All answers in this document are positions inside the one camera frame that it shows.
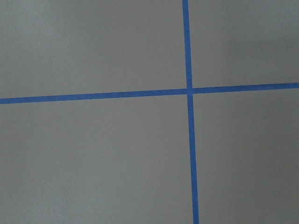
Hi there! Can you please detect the blue tape strip lengthwise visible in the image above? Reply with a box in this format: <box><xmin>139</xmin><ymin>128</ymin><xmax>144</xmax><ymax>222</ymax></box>
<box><xmin>182</xmin><ymin>0</ymin><xmax>199</xmax><ymax>224</ymax></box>

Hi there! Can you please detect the blue tape strip crosswise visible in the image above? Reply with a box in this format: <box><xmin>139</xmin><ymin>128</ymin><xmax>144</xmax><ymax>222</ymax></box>
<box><xmin>0</xmin><ymin>83</ymin><xmax>299</xmax><ymax>105</ymax></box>

